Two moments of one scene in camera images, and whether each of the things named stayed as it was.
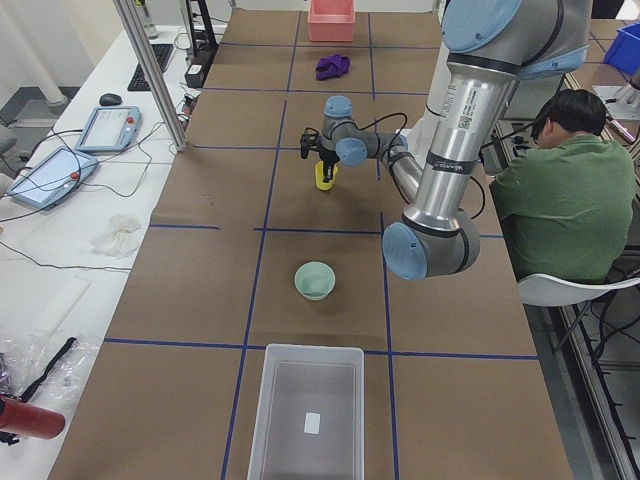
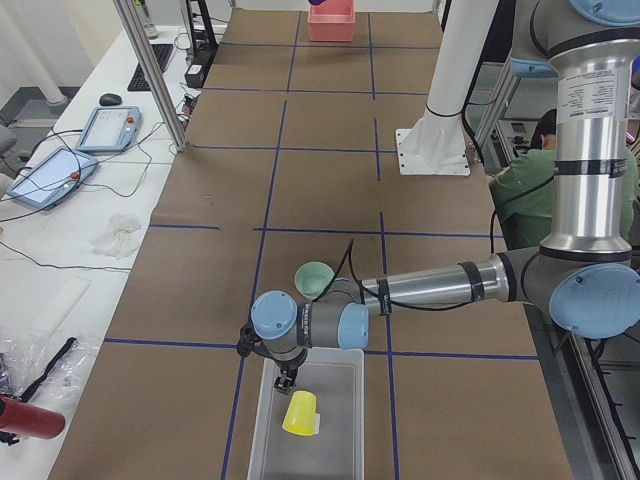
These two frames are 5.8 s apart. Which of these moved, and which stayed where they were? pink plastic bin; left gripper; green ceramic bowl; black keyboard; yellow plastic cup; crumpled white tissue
Moved: yellow plastic cup; left gripper
Stayed: crumpled white tissue; green ceramic bowl; black keyboard; pink plastic bin
